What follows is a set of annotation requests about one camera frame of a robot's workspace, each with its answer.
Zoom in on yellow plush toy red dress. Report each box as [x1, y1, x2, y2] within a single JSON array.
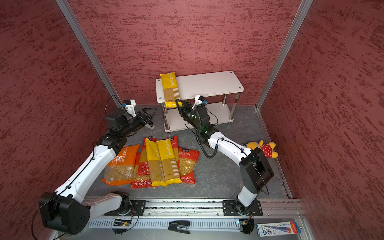
[[246, 140, 279, 159]]

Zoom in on white two-tier shelf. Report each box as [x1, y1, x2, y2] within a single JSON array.
[[156, 71, 244, 133]]

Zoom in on right corner aluminium post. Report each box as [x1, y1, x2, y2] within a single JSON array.
[[254, 0, 314, 111]]

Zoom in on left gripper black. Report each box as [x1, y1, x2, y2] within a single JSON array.
[[121, 107, 158, 136]]

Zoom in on white blue toothpaste box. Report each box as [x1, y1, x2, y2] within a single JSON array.
[[256, 221, 301, 237]]

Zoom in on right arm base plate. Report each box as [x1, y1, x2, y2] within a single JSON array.
[[222, 199, 263, 217]]

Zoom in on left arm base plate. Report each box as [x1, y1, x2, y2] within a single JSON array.
[[104, 200, 147, 217]]

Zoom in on corner aluminium post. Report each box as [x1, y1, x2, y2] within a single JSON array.
[[254, 0, 314, 111], [56, 0, 121, 107]]

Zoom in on left corner aluminium post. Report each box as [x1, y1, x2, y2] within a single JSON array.
[[56, 0, 121, 107]]

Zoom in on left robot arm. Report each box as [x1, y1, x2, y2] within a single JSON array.
[[38, 108, 157, 236]]

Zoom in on black stapler front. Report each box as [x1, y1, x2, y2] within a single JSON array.
[[168, 220, 191, 235]]

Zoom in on yellow spaghetti pack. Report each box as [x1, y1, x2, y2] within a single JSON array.
[[157, 136, 182, 187], [160, 73, 181, 108], [146, 138, 166, 187]]

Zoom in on aluminium front rail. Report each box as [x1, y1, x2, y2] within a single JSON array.
[[50, 197, 316, 240]]

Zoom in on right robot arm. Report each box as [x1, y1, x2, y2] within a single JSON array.
[[175, 97, 274, 216]]

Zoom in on red pasta bag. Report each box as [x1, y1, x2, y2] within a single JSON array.
[[168, 136, 200, 184], [131, 138, 157, 189]]

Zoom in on red pasta bag right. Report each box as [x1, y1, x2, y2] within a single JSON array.
[[168, 136, 200, 184]]

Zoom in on orange pasta bag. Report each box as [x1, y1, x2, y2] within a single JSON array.
[[101, 144, 140, 186]]

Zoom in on red pasta bag left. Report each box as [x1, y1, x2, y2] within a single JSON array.
[[131, 138, 157, 189]]

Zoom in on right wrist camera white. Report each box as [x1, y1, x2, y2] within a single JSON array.
[[192, 95, 208, 110]]

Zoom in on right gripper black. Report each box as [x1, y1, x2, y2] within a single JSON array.
[[177, 98, 202, 132]]

